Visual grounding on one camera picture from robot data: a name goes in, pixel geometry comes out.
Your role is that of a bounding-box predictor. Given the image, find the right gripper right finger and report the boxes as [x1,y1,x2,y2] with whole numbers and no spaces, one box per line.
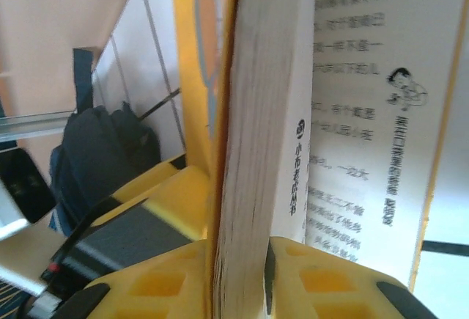
[264,237,440,319]

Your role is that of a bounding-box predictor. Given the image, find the navy blue backpack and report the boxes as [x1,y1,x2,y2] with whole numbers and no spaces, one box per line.
[49,48,162,238]

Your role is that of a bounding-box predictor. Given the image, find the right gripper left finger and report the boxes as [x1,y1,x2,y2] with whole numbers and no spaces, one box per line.
[60,240,217,319]

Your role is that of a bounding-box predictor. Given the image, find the aluminium frame post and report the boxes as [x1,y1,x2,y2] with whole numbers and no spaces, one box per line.
[0,109,80,142]

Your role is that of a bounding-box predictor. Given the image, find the yellow paperback book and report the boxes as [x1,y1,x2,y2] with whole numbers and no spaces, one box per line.
[169,0,469,319]

